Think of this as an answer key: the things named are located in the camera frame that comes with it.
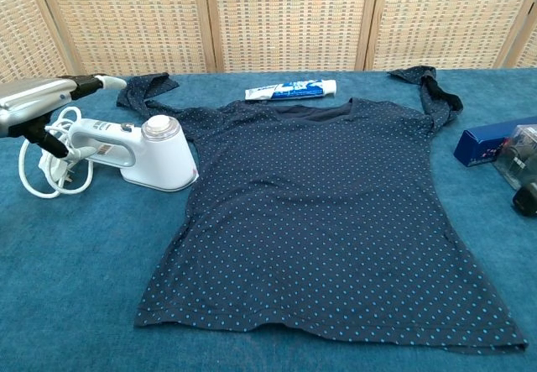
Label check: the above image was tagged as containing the white handheld garment steamer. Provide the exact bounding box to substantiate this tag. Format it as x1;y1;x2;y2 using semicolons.
66;114;199;193

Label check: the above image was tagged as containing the navy polka dot shirt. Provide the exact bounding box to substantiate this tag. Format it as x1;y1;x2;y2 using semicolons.
115;65;529;353

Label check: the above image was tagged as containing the dark blue cardboard box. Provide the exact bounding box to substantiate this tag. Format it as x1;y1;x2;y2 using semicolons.
453;115;537;167

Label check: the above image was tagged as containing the blue white toothpaste tube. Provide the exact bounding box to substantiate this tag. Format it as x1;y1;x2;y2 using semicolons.
244;78;338;102

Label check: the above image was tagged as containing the woven wooden folding screen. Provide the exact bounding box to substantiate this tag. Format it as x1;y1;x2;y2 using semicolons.
0;0;537;90

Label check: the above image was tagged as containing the teal carpet table cover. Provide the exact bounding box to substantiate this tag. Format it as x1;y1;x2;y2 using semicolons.
0;67;537;372

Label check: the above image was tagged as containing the small black box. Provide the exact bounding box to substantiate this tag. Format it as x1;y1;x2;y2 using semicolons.
511;181;537;217

